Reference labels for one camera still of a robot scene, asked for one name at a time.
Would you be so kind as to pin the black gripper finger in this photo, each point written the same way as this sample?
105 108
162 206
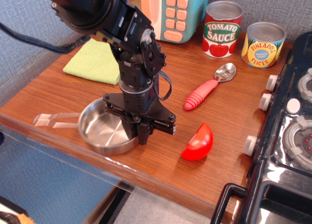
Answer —
130 126
143 132

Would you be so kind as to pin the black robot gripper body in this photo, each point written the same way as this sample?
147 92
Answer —
141 107

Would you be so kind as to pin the stainless steel pot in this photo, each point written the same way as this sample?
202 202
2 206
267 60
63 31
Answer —
103 131

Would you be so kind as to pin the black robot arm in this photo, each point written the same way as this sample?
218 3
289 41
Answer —
133 43

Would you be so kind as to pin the green folded towel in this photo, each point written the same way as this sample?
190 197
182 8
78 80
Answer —
95 62

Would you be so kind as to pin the red plastic tomato half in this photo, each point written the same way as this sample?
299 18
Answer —
199 145

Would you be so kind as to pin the toy microwave teal white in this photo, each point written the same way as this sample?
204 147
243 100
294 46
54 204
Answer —
173 21

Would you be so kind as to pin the white stove knob lower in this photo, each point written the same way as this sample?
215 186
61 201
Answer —
250 145

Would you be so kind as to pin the white stove knob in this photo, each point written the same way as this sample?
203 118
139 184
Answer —
271 82
250 145
265 101

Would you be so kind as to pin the tomato sauce can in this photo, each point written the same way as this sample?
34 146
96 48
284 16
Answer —
221 28

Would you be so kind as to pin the white stove knob middle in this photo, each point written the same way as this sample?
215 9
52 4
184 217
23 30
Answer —
265 101

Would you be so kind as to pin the white stove knob upper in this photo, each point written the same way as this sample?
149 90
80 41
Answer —
271 82

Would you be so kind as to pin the pineapple slices can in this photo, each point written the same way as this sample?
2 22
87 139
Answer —
263 43

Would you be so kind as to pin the black toy stove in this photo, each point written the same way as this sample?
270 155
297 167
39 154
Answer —
279 190

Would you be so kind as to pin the orange plush toy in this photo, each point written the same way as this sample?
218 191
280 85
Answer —
10 218

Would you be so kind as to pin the white round stove button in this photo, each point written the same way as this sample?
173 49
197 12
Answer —
293 106

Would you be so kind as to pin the grey stove burner front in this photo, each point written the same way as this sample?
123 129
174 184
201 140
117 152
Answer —
297 140

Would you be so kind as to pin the grey stove burner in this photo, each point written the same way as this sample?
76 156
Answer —
305 93
297 140

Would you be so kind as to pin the grey stove burner rear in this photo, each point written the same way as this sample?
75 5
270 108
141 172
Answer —
305 93

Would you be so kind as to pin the spoon with red handle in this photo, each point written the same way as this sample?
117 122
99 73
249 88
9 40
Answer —
224 73

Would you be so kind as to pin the black oven door handle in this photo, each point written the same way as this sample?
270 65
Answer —
229 190

